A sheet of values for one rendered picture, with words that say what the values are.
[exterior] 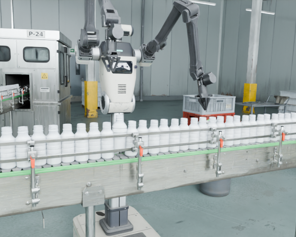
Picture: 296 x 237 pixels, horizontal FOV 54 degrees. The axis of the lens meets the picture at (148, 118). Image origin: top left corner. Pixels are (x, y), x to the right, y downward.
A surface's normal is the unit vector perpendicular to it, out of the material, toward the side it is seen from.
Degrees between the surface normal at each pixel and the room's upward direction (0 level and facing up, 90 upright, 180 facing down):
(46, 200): 90
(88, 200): 90
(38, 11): 90
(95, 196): 90
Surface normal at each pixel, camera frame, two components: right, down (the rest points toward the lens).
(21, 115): 0.13, 0.15
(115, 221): 0.43, 0.15
